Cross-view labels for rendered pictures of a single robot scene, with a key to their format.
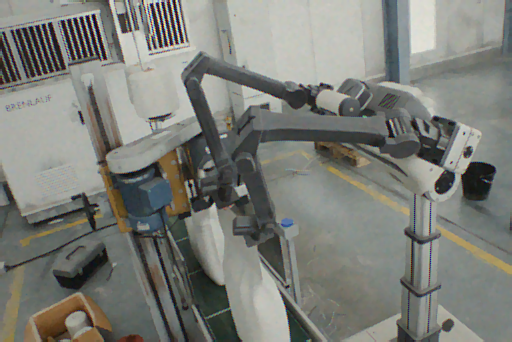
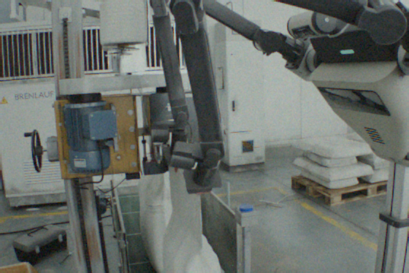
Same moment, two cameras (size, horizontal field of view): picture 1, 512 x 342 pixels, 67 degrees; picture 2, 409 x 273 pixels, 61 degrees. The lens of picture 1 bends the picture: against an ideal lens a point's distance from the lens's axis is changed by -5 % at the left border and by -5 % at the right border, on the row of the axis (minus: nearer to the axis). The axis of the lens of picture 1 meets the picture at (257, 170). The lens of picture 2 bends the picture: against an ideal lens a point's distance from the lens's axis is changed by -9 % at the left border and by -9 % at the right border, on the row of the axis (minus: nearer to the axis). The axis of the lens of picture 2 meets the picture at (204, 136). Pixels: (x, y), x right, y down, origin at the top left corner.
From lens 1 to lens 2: 0.51 m
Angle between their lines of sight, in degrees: 15
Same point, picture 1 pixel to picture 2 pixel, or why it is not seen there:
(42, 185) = (28, 172)
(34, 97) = (39, 91)
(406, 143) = (389, 14)
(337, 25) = not seen: hidden behind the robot
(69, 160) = not seen: hidden behind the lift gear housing
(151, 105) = (115, 29)
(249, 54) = (240, 91)
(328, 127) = not seen: outside the picture
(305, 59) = (293, 108)
